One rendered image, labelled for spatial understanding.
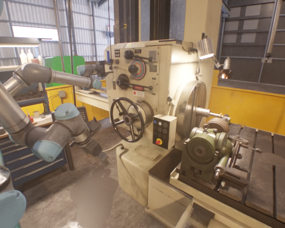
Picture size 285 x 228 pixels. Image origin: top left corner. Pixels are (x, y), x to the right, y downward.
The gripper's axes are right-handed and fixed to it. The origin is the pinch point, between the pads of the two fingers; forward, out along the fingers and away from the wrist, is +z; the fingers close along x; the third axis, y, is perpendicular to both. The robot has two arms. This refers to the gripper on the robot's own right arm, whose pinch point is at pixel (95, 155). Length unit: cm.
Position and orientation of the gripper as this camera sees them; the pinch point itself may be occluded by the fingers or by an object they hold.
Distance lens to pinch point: 76.4
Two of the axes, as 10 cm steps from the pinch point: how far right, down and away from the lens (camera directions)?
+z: 1.3, 7.1, 6.9
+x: 8.2, 3.2, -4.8
